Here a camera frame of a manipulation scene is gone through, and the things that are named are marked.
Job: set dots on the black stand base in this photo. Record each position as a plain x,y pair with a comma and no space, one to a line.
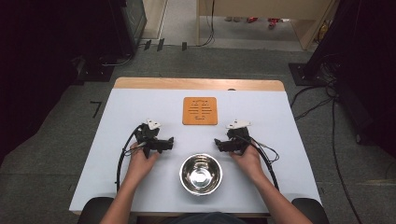
300,74

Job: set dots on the dark glass-fronted cabinet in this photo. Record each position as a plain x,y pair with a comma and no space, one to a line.
137,18

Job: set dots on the wooden table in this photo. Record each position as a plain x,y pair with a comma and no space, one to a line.
199,84

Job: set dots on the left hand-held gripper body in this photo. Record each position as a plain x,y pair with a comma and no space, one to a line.
148,135

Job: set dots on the person's right hand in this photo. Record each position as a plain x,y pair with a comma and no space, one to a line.
249,163

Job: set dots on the dark curtain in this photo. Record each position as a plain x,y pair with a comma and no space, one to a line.
367,62
37,62

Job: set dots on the black chair armrest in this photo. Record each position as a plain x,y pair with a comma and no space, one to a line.
93,210
313,210

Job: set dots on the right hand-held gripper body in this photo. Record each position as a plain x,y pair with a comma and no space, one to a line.
239,135

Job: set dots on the square wooden trivet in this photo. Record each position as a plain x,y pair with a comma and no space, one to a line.
200,110

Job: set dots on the person's dark clothing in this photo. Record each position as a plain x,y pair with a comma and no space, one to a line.
205,218

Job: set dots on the stainless steel bowl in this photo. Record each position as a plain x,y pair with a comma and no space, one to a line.
200,174

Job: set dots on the person's left hand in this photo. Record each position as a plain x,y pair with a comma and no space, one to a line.
140,166

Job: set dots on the light wooden desk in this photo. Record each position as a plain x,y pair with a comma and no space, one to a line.
264,7

